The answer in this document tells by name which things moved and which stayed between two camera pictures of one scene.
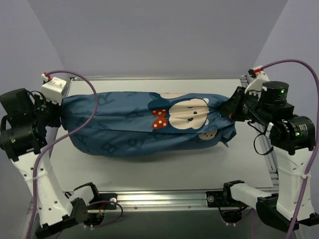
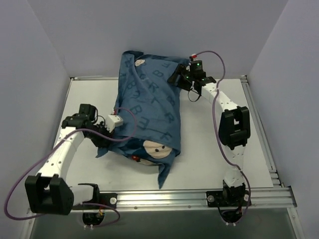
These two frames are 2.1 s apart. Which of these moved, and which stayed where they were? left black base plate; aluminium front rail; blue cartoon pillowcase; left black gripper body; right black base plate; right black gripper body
Moved: blue cartoon pillowcase; right black gripper body; left black gripper body
Stayed: left black base plate; right black base plate; aluminium front rail
